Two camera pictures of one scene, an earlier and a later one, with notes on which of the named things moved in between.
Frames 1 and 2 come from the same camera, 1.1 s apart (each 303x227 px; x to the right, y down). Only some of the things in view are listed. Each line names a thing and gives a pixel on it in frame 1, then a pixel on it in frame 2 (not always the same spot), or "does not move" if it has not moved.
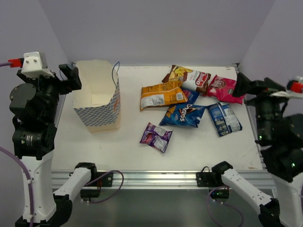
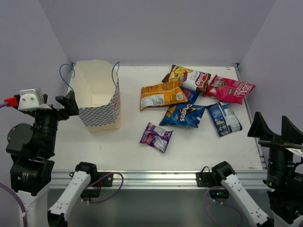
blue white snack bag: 224,118 does not move
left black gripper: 63,80 -> 53,110
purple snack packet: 156,137 does not move
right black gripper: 244,85 -> 290,133
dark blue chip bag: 191,95 does not move
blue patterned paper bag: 97,94 does not move
